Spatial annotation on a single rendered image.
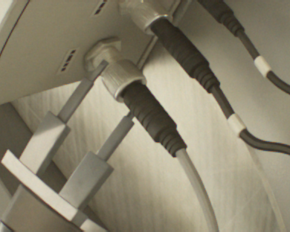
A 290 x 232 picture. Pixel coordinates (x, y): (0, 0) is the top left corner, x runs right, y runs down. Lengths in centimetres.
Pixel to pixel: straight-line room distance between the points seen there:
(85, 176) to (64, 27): 8
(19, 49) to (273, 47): 12
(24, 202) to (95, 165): 7
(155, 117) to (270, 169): 6
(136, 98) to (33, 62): 5
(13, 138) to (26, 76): 12
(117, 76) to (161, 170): 6
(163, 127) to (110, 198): 10
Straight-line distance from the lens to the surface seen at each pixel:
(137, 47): 90
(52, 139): 84
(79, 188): 89
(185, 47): 84
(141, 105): 86
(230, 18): 81
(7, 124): 98
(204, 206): 85
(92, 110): 94
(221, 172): 89
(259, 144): 82
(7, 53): 83
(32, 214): 83
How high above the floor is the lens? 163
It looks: 9 degrees down
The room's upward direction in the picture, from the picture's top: 5 degrees counter-clockwise
